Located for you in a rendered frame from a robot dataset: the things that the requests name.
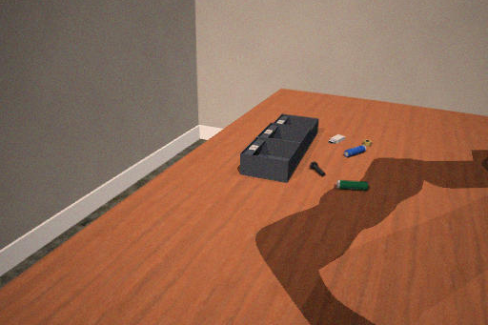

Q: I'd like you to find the grey usb stick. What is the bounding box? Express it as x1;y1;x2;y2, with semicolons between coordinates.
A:
329;134;345;144

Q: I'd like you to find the black bolt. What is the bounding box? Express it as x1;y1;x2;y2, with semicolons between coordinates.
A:
310;161;326;176

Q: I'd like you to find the dark grey rack of three bins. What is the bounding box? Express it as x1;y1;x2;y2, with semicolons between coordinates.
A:
240;114;319;183

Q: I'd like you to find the green aa battery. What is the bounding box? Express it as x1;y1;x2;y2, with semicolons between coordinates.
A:
336;180;368;191

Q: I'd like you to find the blue aa battery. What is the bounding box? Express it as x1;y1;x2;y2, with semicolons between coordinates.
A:
344;145;366;157

